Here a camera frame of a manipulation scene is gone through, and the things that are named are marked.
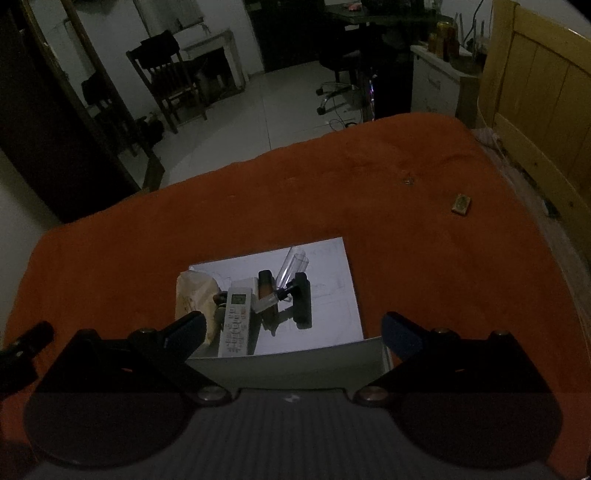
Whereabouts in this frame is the white cardboard box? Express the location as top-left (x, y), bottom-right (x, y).
top-left (187, 337), bottom-right (393, 391)

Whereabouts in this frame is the beige paper bag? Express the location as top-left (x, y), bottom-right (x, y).
top-left (175, 270), bottom-right (221, 346)

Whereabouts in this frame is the white air conditioner remote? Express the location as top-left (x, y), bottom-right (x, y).
top-left (218, 286), bottom-right (254, 358)

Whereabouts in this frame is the black cylindrical device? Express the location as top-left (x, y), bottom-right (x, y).
top-left (291, 272), bottom-right (311, 329)

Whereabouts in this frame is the clear plastic tube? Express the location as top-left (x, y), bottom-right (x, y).
top-left (276, 246), bottom-right (310, 289)

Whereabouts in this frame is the small yellow matchbox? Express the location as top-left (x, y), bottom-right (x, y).
top-left (451, 194), bottom-right (472, 216)

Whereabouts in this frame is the white side cabinet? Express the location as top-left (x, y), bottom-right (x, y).
top-left (411, 45), bottom-right (480, 128)

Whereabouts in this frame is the dark wooden chair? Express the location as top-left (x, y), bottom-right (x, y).
top-left (126, 30), bottom-right (207, 134)

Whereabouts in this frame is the wooden headboard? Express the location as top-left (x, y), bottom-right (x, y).
top-left (478, 1), bottom-right (590, 250)

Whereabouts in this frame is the black office chair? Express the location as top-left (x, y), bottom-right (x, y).
top-left (315, 14), bottom-right (369, 120)

